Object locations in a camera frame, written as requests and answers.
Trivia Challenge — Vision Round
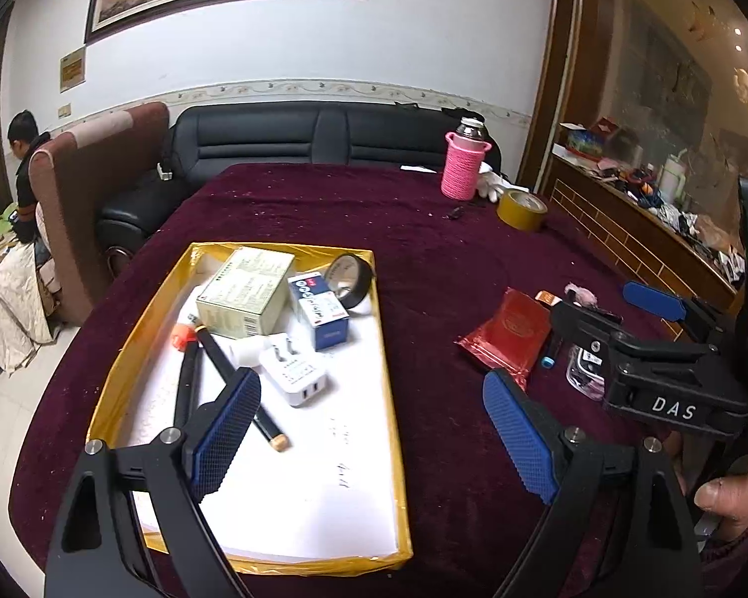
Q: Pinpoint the small yellow wall plaque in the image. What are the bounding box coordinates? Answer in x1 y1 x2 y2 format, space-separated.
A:
59 45 88 93

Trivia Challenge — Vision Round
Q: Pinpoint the small white printed box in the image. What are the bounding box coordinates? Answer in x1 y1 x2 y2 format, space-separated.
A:
287 271 351 351

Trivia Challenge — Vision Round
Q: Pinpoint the black marker with orange cap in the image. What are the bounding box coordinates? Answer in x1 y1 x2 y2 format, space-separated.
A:
170 322 203 431

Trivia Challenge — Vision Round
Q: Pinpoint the white plug charger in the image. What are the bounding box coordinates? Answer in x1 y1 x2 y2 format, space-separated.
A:
258 333 328 409

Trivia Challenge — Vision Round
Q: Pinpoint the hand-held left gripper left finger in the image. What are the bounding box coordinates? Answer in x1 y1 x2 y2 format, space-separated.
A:
43 366 264 598

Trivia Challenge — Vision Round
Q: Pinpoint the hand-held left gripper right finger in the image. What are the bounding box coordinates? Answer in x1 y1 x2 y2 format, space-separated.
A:
482 369 705 598

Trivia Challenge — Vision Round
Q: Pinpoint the black leather sofa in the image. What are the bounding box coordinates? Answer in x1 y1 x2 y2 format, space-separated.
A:
96 103 503 263

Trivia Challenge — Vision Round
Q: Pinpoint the red open box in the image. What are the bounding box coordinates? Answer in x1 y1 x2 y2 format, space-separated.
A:
564 117 621 159

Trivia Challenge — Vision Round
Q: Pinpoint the beige cardboard box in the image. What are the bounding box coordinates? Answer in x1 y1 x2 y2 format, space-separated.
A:
195 246 297 338

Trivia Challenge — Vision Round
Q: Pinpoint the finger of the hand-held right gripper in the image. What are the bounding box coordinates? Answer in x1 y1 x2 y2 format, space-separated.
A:
550 300 708 362
622 280 743 346

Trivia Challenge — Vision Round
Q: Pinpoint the pile of assorted clutter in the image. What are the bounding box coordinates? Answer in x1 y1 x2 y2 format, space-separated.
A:
598 155 748 291

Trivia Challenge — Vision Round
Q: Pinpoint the bottle with pink knit sleeve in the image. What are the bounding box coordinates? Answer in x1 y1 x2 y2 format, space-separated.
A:
440 115 493 201

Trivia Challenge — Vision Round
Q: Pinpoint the yellow tape roll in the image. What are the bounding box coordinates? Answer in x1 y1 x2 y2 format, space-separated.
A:
497 188 550 233

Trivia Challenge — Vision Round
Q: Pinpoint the red foil packet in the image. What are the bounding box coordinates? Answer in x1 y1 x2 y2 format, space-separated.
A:
454 288 553 390

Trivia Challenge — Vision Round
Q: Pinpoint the white glove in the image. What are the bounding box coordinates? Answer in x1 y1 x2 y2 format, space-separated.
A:
477 162 515 203

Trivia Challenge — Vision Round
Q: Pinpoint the black tape roll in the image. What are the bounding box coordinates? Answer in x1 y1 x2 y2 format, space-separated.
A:
325 253 375 312

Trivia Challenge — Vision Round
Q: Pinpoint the person's right hand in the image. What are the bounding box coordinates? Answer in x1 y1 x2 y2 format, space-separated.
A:
692 448 748 543

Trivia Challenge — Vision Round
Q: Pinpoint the clear cartoon pencil case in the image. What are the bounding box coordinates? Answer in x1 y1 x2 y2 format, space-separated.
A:
565 342 612 401

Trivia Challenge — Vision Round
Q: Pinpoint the white kettle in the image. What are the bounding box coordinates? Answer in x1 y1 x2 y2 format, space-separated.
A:
657 149 690 206

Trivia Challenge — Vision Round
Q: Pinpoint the wooden brick-pattern counter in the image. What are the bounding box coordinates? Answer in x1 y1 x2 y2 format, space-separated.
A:
517 0 748 318

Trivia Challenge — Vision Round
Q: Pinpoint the yellow cardboard tray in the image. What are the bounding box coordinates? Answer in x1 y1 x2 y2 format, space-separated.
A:
86 241 412 576

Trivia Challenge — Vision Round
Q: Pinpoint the brown armchair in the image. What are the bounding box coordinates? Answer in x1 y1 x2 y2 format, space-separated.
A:
28 101 171 325

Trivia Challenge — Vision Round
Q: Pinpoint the maroon tablecloth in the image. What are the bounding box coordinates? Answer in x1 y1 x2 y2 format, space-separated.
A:
9 162 748 598

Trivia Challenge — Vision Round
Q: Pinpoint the beige quilted cloth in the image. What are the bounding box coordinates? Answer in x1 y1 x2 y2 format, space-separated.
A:
0 240 60 375

